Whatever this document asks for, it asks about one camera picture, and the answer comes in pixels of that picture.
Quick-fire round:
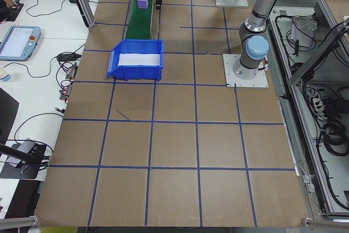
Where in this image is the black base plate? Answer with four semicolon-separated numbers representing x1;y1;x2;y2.
0;142;47;181

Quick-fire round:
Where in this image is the black flat panel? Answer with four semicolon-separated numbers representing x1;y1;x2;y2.
0;87;20;148

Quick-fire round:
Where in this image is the blue plastic storage bin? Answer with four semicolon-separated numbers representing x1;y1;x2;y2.
105;39;165;81

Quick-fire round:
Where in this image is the green conveyor belt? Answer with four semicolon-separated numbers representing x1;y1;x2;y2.
124;0;157;40

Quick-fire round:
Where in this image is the black cable with plug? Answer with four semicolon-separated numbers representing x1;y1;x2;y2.
13;107;65;149

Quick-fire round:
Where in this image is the black box with red part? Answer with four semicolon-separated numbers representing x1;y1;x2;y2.
0;1;25;22

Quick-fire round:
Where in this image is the aluminium profile bar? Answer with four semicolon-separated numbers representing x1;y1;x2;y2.
300;217;349;228
0;216;40;228

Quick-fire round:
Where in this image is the small electronics board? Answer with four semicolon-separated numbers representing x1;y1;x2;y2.
65;65;79;81
59;84;74;102

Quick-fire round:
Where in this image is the white power strip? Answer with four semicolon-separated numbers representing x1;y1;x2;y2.
310;95;324;111

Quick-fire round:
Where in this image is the black cable coil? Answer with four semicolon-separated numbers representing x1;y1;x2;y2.
320;120;347;157
288;62;317;80

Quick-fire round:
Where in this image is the blue-grey teach pendant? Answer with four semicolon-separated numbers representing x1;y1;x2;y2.
0;25;42;62

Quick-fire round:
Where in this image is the grey box device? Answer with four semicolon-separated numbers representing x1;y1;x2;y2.
16;139;41;153

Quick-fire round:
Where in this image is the small black box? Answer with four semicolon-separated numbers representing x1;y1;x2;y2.
323;98;343;113

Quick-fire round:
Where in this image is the white sheet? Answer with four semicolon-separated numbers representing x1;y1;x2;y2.
118;52;161;67

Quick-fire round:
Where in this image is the V-shaped metal bar frame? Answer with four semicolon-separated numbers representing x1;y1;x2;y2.
267;0;349;222

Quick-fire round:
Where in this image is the white paper cup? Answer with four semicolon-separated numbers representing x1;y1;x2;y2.
0;66;13;83

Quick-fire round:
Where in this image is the white side desk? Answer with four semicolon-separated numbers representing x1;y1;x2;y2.
0;38;88;219
15;0;109;41

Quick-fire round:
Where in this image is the grey white bag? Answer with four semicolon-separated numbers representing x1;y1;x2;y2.
290;14;318;48

